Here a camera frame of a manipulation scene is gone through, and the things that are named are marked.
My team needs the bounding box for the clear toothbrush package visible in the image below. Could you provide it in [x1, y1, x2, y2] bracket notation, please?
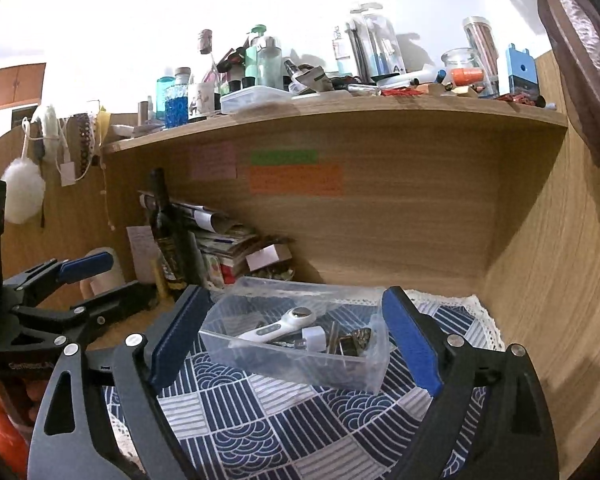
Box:
[332, 4, 407, 83]

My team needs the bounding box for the glass jar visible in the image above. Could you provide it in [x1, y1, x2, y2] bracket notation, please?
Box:
[441, 48, 483, 86]

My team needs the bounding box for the wooden wall cabinet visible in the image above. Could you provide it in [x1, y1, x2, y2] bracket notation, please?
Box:
[0, 62, 47, 111]

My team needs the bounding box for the green sticky note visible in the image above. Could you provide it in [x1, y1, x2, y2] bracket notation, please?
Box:
[251, 150, 318, 165]

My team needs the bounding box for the pink sticky note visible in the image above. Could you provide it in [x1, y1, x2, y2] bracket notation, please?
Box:
[190, 142, 238, 181]

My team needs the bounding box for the wooden shelf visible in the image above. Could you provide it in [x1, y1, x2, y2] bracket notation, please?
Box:
[101, 91, 568, 153]

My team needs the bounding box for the blue box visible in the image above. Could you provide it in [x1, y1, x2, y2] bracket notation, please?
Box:
[505, 46, 537, 98]

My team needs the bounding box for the white paper note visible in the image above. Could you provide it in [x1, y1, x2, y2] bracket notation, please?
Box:
[126, 226, 158, 283]

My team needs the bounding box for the orange cloth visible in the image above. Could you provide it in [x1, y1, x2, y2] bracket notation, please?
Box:
[0, 400, 32, 480]

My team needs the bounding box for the orange sticky note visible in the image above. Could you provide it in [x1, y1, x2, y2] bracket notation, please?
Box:
[247, 164, 344, 197]

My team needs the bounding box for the white handheld device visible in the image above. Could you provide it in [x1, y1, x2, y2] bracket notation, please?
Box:
[230, 306, 326, 351]

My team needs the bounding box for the white hanging loofah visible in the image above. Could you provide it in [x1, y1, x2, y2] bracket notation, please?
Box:
[32, 105, 61, 143]

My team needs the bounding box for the dark glass bottle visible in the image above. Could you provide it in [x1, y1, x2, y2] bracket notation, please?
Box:
[147, 168, 191, 301]

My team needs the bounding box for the stack of books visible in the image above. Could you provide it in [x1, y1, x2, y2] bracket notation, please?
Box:
[137, 190, 296, 288]

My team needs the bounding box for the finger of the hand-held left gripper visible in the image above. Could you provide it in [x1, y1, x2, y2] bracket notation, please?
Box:
[2, 252, 115, 306]
[15, 282, 160, 341]

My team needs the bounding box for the clear glass bottle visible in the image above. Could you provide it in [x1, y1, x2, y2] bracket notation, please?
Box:
[256, 36, 283, 90]

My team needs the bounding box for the white charger plug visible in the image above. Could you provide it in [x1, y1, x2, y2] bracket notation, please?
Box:
[300, 326, 328, 353]

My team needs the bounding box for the dark brown patterned packet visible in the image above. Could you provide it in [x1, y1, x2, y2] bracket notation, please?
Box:
[340, 327, 376, 358]

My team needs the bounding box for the patterned hanging band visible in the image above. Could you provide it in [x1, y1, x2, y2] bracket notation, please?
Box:
[75, 112, 98, 181]

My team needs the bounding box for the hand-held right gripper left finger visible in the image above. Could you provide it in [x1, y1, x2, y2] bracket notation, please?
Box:
[27, 284, 215, 480]

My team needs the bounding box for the blue liquid bottle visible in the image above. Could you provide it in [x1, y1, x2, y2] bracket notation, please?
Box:
[165, 66, 191, 129]

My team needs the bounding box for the small white card box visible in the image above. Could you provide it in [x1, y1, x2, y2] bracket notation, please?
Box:
[245, 245, 291, 272]

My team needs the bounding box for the orange tube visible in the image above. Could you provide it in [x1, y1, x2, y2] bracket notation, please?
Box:
[450, 68, 485, 86]

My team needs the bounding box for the white flat plastic container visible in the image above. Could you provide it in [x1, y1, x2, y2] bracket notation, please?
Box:
[220, 86, 293, 115]

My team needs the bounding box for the blue wave-pattern lace-edged mat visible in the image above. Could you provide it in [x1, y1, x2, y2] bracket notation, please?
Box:
[102, 285, 506, 480]

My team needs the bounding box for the white printed mug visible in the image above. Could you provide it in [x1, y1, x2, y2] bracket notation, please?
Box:
[187, 82, 216, 122]

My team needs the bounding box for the tall clear canister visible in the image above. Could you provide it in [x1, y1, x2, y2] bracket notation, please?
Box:
[462, 16, 496, 98]

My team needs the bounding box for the clear plastic storage box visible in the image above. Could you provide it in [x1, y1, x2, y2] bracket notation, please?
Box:
[199, 276, 392, 395]

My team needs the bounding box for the white fluffy puff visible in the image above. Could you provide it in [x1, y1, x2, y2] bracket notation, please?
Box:
[1, 157, 46, 225]

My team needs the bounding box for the yellow tube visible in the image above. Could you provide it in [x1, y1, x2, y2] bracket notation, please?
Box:
[152, 260, 168, 301]

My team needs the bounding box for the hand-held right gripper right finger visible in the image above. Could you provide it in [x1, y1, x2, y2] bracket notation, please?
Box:
[381, 286, 561, 480]

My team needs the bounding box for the beige round object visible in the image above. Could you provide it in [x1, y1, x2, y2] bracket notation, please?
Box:
[80, 247, 123, 301]

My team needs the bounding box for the cyan plastic bottle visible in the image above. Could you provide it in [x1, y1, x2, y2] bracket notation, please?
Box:
[156, 76, 177, 121]

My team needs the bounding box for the green pump bottle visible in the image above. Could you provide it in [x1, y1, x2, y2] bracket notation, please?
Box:
[245, 25, 267, 88]

